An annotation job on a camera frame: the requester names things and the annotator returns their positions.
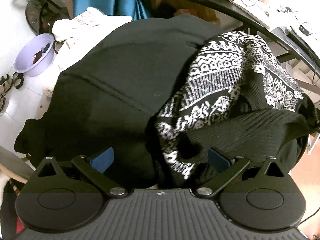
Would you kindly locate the black metal desk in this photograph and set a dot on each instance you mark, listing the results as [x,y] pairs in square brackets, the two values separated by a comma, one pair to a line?
[296,48]

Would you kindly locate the white cloth pile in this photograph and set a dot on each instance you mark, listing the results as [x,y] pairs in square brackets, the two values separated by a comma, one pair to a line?
[78,37]

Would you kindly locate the lavender plastic basin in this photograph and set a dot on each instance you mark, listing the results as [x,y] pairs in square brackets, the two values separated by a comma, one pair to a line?
[36,56]

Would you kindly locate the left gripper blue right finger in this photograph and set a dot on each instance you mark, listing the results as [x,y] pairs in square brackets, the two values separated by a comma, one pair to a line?
[218,161]

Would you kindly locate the black scooter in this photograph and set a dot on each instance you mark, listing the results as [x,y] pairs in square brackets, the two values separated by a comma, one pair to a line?
[42,14]

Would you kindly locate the black white patterned knit sweater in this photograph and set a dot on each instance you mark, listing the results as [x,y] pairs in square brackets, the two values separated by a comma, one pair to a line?
[236,99]

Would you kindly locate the black sandal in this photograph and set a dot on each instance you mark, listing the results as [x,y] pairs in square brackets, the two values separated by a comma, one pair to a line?
[7,82]

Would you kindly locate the plain black garment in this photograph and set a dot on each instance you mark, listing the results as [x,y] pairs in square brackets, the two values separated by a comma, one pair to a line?
[107,98]

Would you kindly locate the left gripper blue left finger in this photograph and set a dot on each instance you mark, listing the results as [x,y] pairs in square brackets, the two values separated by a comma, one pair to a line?
[102,161]

